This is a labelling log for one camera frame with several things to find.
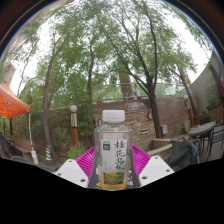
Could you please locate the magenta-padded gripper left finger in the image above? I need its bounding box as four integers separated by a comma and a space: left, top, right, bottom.
54, 146, 97, 189

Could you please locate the black metal patio chair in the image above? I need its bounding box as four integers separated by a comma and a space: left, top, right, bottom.
206, 123, 224, 161

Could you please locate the dark patio chairs group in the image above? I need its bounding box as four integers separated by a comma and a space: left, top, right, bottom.
0, 133, 21, 159

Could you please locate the dark-trunk tree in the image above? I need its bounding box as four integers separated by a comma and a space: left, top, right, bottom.
99, 0, 198, 139

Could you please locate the globe lamp post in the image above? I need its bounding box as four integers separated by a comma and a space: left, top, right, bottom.
69, 104, 80, 149

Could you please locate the round dark patio table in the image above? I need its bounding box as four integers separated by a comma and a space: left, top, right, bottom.
187, 120, 217, 161

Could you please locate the slender grey-trunk tree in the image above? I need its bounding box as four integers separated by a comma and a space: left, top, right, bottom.
33, 19, 88, 158

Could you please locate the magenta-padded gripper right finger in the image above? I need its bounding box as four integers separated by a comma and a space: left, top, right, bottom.
129, 144, 175, 188

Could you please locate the blue yellow striped cone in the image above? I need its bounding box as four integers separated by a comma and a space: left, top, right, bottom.
44, 144, 54, 163

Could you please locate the orange canopy tent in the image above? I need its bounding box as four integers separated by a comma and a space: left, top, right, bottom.
0, 82, 39, 165

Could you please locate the wooden bench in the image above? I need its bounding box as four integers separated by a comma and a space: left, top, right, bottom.
8, 134, 34, 154

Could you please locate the green plant in blue pot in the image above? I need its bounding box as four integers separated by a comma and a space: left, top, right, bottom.
66, 143, 86, 160

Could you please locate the clear drink bottle white cap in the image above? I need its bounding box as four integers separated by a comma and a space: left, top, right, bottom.
93, 109, 134, 191

